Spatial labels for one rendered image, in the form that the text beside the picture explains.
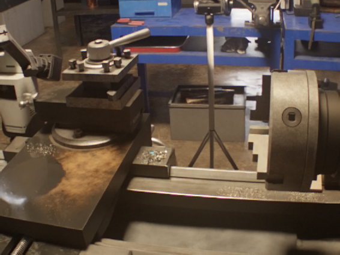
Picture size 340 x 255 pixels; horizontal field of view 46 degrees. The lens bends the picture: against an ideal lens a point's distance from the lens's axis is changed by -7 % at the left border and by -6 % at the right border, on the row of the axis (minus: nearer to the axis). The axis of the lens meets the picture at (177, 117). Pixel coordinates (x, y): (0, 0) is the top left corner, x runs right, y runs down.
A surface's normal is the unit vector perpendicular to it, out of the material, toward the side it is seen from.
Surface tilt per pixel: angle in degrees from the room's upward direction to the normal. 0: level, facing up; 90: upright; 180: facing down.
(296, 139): 68
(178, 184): 0
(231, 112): 90
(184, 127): 90
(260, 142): 20
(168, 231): 6
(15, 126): 90
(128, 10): 90
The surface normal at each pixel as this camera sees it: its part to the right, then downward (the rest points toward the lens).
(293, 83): -0.11, -0.72
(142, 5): -0.20, 0.44
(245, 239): 0.22, -0.79
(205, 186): -0.05, -0.90
